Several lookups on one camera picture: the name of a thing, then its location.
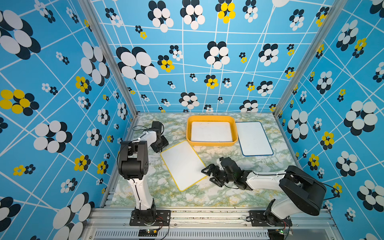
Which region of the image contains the yellow plastic storage box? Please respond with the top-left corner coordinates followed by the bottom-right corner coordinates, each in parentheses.
top-left (186, 115), bottom-right (238, 147)

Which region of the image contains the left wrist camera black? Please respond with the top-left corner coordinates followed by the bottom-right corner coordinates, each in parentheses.
top-left (151, 121), bottom-right (164, 136)

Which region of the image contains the blue-framed whiteboard far right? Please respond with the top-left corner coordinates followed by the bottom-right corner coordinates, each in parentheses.
top-left (236, 122), bottom-right (274, 157)

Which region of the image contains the left green circuit board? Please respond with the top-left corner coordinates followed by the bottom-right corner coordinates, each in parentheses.
top-left (138, 229), bottom-right (158, 240)

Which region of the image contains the yellow-framed whiteboard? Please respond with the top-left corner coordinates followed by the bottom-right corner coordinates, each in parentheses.
top-left (161, 141), bottom-right (206, 192)
top-left (190, 122), bottom-right (233, 143)

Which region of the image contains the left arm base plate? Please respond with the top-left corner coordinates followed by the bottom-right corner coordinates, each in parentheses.
top-left (130, 209), bottom-right (171, 227)

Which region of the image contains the green circuit board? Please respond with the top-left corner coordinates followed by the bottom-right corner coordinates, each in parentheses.
top-left (268, 230), bottom-right (286, 240)
top-left (138, 229), bottom-right (158, 240)

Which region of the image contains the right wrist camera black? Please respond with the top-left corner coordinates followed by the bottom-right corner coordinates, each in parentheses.
top-left (217, 157), bottom-right (242, 174)

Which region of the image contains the aluminium front rail frame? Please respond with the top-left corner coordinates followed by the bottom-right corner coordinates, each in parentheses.
top-left (81, 208), bottom-right (342, 240)

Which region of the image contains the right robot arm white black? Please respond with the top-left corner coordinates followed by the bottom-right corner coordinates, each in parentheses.
top-left (201, 159), bottom-right (327, 226)

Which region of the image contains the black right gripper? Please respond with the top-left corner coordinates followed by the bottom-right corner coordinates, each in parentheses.
top-left (200, 164), bottom-right (236, 187)

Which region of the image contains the right green circuit board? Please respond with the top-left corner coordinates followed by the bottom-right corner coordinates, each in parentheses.
top-left (268, 230), bottom-right (286, 240)

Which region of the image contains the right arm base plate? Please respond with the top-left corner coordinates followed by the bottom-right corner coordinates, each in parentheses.
top-left (246, 210), bottom-right (293, 228)

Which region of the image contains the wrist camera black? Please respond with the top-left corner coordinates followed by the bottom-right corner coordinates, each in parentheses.
top-left (151, 121), bottom-right (164, 136)
top-left (217, 157), bottom-right (242, 174)

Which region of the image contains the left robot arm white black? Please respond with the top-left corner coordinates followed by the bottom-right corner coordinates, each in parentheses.
top-left (117, 129), bottom-right (168, 223)

